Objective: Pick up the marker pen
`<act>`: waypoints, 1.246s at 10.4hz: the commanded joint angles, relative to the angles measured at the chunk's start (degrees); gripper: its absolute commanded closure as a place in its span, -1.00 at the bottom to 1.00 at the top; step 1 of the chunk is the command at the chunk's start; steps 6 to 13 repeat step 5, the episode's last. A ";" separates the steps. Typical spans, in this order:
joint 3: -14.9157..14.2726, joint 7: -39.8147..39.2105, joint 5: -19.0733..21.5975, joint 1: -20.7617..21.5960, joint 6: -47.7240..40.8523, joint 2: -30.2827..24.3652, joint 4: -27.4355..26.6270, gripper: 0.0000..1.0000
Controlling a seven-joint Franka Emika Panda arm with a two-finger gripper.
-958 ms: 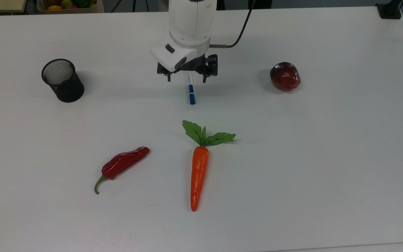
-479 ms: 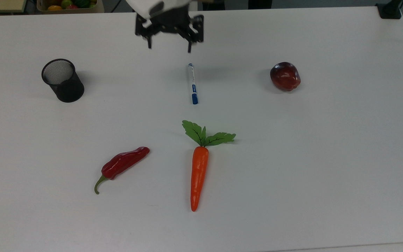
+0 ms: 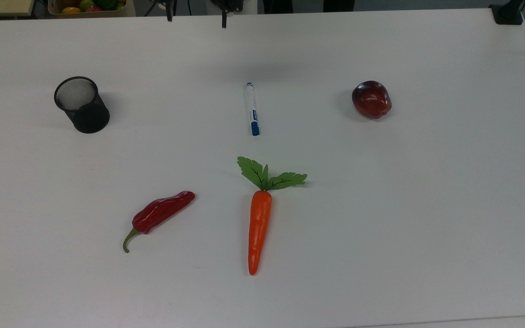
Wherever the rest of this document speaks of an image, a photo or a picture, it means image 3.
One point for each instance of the dark green plastic fruit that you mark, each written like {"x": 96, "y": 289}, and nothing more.
{"x": 106, "y": 3}

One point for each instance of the orange plastic carrot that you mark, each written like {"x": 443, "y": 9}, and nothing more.
{"x": 259, "y": 228}

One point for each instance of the beige wooden board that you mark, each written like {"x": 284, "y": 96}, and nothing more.
{"x": 0, "y": 7}

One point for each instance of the red plastic chili pepper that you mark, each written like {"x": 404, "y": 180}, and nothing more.
{"x": 162, "y": 212}

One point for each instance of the light green plastic fruit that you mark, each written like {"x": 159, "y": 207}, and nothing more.
{"x": 86, "y": 4}

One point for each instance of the beige box of fruit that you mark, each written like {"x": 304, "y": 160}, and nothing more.
{"x": 128, "y": 10}

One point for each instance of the dark red plastic apple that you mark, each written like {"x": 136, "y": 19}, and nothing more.
{"x": 372, "y": 100}

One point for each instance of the black stand base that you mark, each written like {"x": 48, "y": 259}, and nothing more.
{"x": 507, "y": 16}

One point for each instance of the blue white marker pen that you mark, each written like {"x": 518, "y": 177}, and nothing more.
{"x": 251, "y": 107}

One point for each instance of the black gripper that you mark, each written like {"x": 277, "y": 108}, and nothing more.
{"x": 228, "y": 4}

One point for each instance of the yellow plastic fruit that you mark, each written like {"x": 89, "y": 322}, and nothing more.
{"x": 71, "y": 10}

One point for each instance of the small red plastic fruit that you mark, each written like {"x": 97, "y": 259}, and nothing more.
{"x": 94, "y": 9}

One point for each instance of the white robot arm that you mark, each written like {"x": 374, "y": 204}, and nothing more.
{"x": 250, "y": 4}

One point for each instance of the black mesh pen cup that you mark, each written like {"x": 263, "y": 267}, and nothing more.
{"x": 91, "y": 119}

